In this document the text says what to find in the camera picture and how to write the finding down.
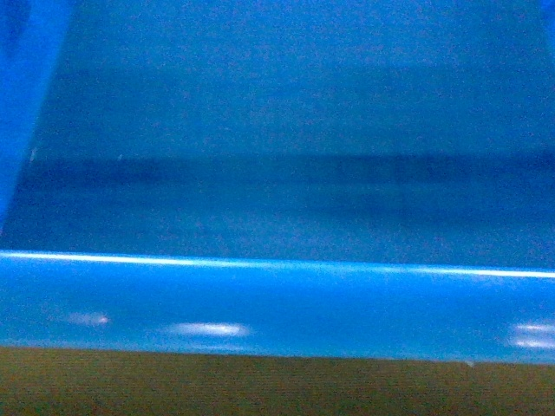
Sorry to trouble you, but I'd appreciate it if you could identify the large blue plastic crate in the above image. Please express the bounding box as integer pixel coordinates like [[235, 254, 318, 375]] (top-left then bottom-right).
[[1, 1, 554, 364]]

